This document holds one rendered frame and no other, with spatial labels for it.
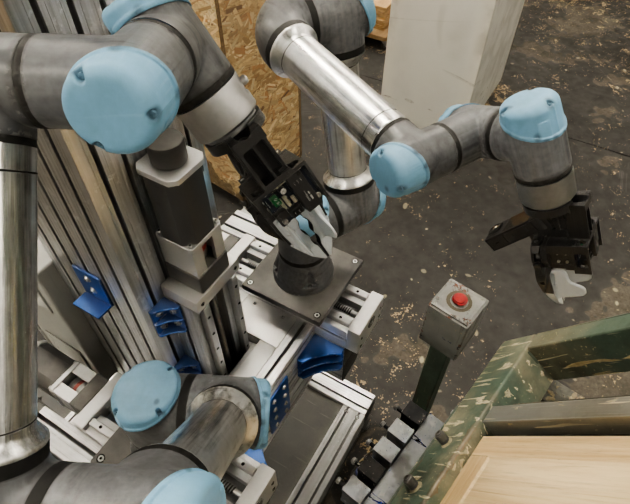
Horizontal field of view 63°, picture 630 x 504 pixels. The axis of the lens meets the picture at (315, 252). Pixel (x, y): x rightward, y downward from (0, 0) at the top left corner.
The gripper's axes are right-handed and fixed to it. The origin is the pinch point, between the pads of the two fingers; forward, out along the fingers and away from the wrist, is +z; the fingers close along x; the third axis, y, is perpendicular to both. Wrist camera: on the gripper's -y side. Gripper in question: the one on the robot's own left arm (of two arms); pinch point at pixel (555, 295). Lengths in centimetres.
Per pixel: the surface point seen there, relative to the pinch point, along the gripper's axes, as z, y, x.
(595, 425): 26.6, 4.1, -5.5
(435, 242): 97, -108, 126
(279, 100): 3, -166, 123
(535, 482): 29.9, -3.4, -18.0
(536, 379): 46, -16, 16
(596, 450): 25.1, 5.6, -11.3
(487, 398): 40.7, -22.6, 3.6
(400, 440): 45, -41, -11
